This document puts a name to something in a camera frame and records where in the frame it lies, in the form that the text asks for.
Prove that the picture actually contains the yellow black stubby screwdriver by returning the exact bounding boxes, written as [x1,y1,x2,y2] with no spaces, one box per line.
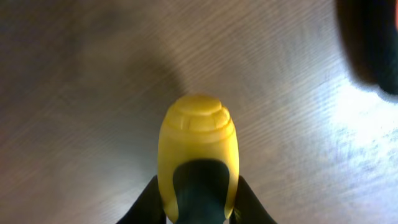
[157,95,239,223]

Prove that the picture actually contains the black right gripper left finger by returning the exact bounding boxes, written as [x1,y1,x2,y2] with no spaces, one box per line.
[116,175,167,224]

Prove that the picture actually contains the orange black long-nose pliers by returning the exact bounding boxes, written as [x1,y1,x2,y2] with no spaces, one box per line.
[335,0,397,96]

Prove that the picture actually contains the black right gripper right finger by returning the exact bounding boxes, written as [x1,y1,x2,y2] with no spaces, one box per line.
[229,175,277,224]

